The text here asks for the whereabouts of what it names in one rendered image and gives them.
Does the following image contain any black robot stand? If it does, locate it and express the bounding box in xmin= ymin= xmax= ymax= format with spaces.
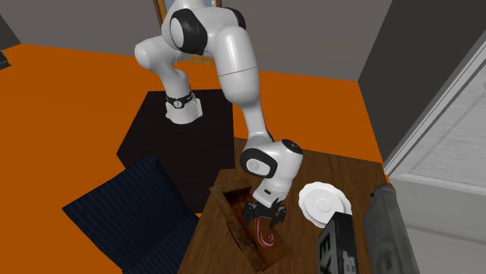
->
xmin=115 ymin=90 xmax=237 ymax=214

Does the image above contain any red and white candy cane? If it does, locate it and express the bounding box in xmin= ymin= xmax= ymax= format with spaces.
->
xmin=254 ymin=217 xmax=276 ymax=249

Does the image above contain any brown wooden open box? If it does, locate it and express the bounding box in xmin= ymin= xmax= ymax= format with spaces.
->
xmin=208 ymin=179 xmax=291 ymax=274

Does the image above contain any black box with white print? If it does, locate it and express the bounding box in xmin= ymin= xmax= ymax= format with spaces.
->
xmin=316 ymin=211 xmax=362 ymax=274

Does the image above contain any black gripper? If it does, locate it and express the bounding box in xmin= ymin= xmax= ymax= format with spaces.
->
xmin=241 ymin=199 xmax=288 ymax=230

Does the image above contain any brown wooden table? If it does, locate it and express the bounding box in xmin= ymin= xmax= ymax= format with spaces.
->
xmin=175 ymin=136 xmax=391 ymax=274

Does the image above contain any white plate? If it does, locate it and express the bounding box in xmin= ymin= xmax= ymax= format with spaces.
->
xmin=298 ymin=181 xmax=354 ymax=230

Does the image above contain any tall dark grey box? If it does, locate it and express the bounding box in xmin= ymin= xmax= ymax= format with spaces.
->
xmin=361 ymin=182 xmax=421 ymax=274

